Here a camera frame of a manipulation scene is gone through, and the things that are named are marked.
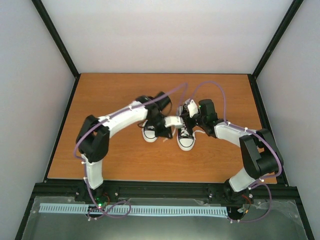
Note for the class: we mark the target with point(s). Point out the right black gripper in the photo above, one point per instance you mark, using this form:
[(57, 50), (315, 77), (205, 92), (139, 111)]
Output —
[(190, 125)]

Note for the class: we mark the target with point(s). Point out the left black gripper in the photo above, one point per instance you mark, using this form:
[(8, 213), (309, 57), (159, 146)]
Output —
[(164, 133)]

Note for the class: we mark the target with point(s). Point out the black sneaker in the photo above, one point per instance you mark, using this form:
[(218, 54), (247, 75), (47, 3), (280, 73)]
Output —
[(181, 110), (148, 136)]

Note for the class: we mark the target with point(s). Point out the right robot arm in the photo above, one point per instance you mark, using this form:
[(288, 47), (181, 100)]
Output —
[(259, 152)]

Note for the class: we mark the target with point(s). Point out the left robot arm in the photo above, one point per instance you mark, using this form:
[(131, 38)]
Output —
[(94, 136)]

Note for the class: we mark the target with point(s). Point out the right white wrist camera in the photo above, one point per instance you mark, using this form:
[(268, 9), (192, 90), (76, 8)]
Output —
[(192, 107)]

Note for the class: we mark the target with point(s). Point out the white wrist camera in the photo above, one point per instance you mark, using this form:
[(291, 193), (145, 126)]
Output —
[(192, 107), (173, 121)]

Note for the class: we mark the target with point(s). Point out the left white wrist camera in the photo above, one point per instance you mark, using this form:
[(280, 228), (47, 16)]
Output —
[(173, 121)]

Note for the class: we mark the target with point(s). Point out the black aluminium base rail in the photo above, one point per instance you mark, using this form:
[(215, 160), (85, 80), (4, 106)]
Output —
[(213, 193)]

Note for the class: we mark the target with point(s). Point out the white slotted cable duct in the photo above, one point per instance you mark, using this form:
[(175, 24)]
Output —
[(136, 210)]

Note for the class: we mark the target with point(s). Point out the right black frame post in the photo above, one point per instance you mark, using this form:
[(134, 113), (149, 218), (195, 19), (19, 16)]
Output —
[(281, 29)]

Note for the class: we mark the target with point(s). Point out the black frame post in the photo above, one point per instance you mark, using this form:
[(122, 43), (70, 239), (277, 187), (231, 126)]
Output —
[(46, 19), (281, 29)]

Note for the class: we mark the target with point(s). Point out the left black frame post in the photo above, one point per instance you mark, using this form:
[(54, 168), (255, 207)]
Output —
[(46, 19)]

